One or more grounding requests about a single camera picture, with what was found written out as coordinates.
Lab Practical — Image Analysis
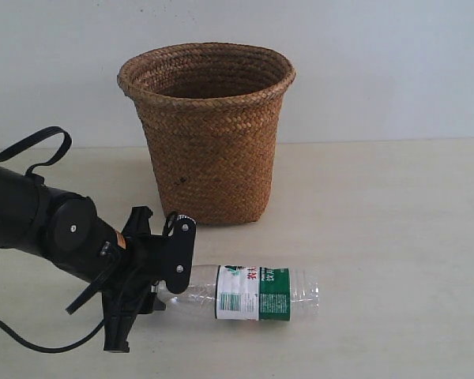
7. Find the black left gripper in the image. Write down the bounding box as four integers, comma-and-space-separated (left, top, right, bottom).
100, 206, 166, 352

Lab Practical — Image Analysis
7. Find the clear plastic bottle green label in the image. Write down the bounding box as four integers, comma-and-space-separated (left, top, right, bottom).
152, 265, 320, 321

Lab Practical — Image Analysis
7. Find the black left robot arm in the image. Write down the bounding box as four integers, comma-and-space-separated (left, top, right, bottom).
0, 151, 177, 353

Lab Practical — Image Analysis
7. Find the brown woven wicker basket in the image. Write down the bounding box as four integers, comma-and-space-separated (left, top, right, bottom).
117, 42, 295, 225

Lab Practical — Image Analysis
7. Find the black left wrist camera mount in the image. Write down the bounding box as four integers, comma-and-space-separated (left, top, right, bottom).
160, 212, 197, 294

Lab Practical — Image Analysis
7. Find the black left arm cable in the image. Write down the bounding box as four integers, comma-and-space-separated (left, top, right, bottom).
0, 307, 107, 352

